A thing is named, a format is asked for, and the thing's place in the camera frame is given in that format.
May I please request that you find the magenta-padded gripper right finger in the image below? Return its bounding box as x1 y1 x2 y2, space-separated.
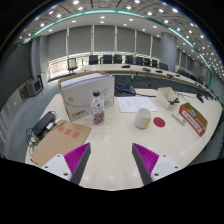
131 142 183 186

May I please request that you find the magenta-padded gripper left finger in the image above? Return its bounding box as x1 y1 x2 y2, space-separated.
42 142 92 186

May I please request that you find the clear bottle with white label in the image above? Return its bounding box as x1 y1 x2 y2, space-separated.
90 89 106 126

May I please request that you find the brown paper envelope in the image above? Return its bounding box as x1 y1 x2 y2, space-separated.
30 119 93 168

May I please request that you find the flat round red coaster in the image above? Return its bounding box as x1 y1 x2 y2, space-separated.
152 116 167 129

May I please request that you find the white mug with yellow print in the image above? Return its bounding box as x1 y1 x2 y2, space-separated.
133 107 153 130

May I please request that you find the small white charger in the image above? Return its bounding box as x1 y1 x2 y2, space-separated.
53 117 65 127

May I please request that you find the black power adapter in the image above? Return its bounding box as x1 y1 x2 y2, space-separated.
31 111 56 136

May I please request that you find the white printed paper sheet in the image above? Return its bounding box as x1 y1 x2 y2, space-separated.
116 95 159 114

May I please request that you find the open red cardboard box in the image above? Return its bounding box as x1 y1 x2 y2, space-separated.
178 102 209 137

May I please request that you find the white copy paper box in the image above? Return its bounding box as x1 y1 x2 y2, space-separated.
58 71 116 123

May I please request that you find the black clip in white box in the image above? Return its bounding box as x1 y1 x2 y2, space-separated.
167 97 180 106

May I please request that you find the open white cardboard box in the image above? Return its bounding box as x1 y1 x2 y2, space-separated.
155 86 183 111

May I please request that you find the black desk phone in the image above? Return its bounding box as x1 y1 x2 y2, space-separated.
114 83 137 98

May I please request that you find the black desk microphone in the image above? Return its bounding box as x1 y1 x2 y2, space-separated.
195 93 205 104

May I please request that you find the grey box monitor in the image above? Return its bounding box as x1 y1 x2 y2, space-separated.
20 75 44 100

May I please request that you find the single black office chair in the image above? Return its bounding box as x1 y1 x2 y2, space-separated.
66 57 79 75

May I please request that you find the long curved conference desk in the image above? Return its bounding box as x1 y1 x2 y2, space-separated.
74 63 218 99

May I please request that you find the row of black office chairs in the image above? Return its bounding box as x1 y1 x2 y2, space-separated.
88 54 208 84

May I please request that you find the group of ceiling lights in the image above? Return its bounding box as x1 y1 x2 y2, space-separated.
18 0 224 78

